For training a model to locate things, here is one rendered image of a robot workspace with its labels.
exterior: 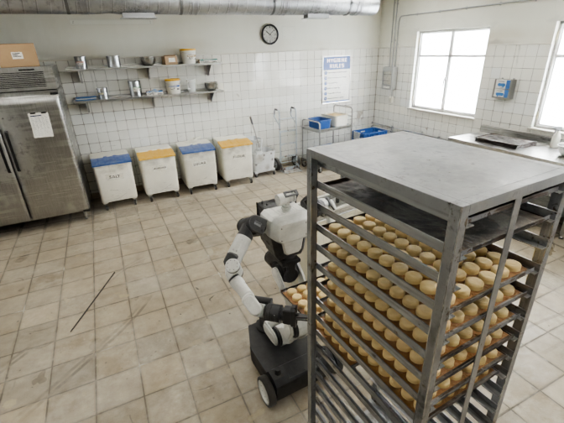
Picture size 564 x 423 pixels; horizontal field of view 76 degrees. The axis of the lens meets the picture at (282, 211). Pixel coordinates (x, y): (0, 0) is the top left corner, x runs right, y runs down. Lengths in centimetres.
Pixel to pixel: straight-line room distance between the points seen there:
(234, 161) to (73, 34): 286
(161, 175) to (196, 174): 55
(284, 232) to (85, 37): 488
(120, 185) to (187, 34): 258
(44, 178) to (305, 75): 463
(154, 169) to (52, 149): 134
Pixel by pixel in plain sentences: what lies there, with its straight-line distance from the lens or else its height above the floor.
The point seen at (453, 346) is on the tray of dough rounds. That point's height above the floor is 132.
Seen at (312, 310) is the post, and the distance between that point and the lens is 165.
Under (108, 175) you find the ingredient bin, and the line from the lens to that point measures 588.
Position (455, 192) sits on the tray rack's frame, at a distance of 98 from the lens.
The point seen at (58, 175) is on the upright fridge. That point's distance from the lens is 563.
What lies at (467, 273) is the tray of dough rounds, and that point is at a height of 150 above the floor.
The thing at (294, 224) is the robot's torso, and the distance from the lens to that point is 208.
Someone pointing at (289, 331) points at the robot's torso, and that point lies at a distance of 237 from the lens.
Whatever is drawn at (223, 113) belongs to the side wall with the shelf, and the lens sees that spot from 667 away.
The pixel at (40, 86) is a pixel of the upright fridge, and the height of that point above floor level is 182.
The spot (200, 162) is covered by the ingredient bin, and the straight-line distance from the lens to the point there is 601.
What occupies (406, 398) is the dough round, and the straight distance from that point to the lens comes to 145.
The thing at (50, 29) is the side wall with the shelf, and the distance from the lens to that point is 634.
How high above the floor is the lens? 215
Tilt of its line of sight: 24 degrees down
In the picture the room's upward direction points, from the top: 2 degrees counter-clockwise
